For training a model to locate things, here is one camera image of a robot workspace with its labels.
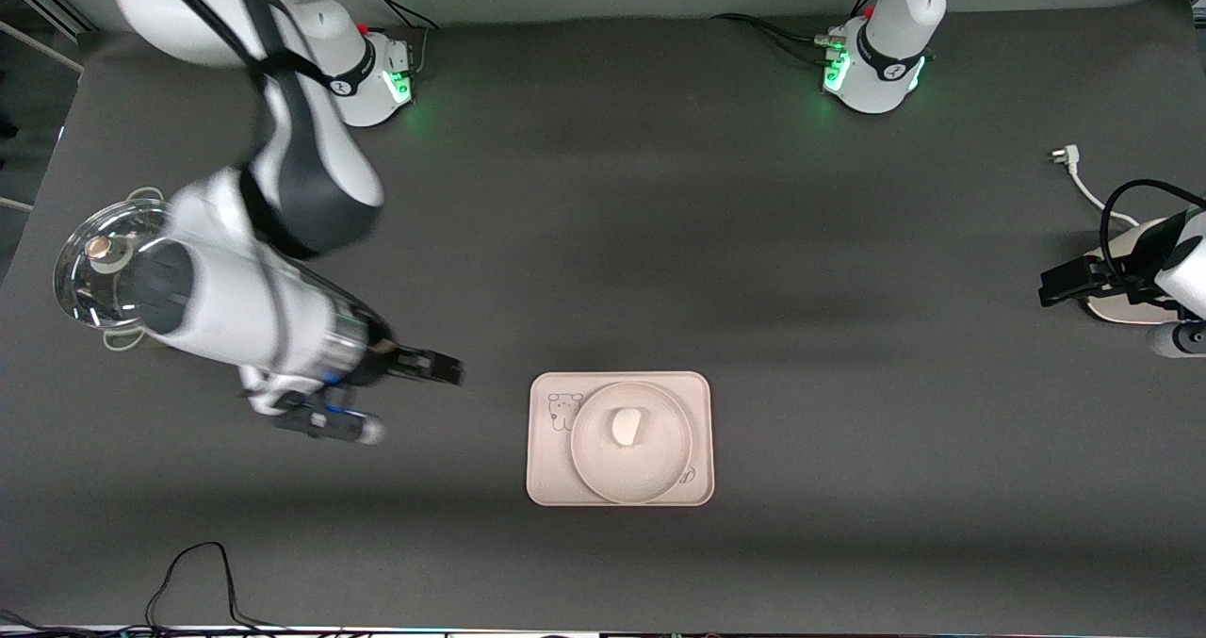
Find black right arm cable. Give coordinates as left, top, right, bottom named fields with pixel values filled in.
left=132, top=0, right=333, bottom=97

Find black left base cables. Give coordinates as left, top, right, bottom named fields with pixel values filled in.
left=711, top=0, right=882, bottom=66

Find cream toaster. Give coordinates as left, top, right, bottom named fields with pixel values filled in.
left=1084, top=216, right=1190, bottom=325

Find glass pot lid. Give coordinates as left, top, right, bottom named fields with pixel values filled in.
left=54, top=200, right=175, bottom=329

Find black loose cable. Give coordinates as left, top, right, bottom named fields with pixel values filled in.
left=0, top=541, right=293, bottom=638

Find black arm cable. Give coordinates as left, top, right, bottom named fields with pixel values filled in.
left=1100, top=178, right=1206, bottom=281
left=132, top=0, right=333, bottom=97

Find beige round plate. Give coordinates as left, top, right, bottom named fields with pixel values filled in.
left=570, top=381, right=694, bottom=505

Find black base cables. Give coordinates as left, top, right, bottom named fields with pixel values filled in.
left=353, top=0, right=446, bottom=78
left=711, top=0, right=882, bottom=66

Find beige rabbit print tray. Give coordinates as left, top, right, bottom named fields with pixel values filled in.
left=526, top=371, right=715, bottom=507

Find white toaster power cable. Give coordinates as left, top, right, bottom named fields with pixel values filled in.
left=1047, top=145, right=1142, bottom=230

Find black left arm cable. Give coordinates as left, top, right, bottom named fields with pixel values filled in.
left=1100, top=178, right=1206, bottom=281

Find black right base cables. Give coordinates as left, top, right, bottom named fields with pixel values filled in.
left=353, top=0, right=446, bottom=78

